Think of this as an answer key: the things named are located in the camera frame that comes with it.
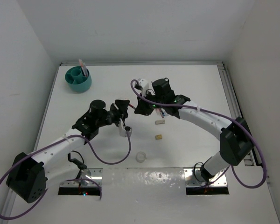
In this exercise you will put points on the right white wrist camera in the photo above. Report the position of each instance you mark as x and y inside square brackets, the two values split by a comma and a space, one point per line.
[142, 85]

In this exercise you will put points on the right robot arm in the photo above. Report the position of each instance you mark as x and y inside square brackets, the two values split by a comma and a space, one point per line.
[234, 143]

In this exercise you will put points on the clear tape roll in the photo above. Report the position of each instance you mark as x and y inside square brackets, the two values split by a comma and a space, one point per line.
[141, 157]

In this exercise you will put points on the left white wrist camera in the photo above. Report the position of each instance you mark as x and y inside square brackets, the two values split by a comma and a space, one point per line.
[124, 131]

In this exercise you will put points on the aluminium table frame rail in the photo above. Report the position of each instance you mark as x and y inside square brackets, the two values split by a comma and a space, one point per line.
[155, 63]

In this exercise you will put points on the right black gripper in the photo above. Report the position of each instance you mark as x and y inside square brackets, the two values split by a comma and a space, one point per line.
[143, 108]

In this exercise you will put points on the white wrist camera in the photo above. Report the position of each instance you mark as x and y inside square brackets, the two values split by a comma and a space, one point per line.
[142, 85]
[124, 131]

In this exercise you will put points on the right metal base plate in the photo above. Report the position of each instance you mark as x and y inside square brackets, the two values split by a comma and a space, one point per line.
[192, 179]

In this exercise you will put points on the tan pencil sharpener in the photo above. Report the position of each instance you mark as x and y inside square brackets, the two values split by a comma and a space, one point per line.
[158, 137]

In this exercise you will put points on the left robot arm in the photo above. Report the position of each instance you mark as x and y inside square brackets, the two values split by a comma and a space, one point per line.
[33, 173]

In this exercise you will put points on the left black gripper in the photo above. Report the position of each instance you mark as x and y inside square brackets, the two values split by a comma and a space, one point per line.
[122, 105]

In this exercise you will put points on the white eraser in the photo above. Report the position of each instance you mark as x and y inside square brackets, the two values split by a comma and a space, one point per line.
[161, 121]

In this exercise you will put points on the teal divided pen holder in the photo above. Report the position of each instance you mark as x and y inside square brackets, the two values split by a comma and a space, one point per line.
[77, 81]

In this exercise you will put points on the metal base plate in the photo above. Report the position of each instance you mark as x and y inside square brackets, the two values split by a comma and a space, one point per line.
[95, 174]
[192, 179]

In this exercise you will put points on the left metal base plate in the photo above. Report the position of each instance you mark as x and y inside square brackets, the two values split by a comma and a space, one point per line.
[95, 174]

